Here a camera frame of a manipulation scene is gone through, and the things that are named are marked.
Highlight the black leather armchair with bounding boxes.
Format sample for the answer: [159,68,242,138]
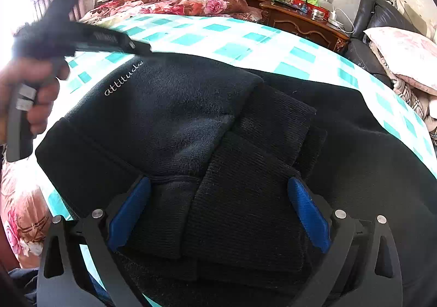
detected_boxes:
[343,0,431,89]

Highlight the teal checked tablecloth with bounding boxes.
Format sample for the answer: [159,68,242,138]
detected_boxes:
[48,13,437,307]

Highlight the black pants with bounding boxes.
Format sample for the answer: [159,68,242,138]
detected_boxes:
[34,52,437,307]

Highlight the large pink floral pillow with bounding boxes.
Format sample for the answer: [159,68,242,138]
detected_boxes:
[363,26,437,96]

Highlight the pink floral bedsheet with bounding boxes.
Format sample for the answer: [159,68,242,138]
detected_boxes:
[0,153,57,270]

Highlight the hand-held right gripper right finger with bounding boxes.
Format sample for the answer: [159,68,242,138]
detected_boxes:
[288,176,404,307]

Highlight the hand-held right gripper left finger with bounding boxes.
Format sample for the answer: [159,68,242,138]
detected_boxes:
[36,176,152,307]

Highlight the person's left hand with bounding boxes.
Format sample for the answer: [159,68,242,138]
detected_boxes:
[0,54,71,144]

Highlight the dark wooden nightstand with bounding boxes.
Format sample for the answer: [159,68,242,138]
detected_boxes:
[259,0,352,55]

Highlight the plaid blanket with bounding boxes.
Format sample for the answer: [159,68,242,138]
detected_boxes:
[368,41,437,138]

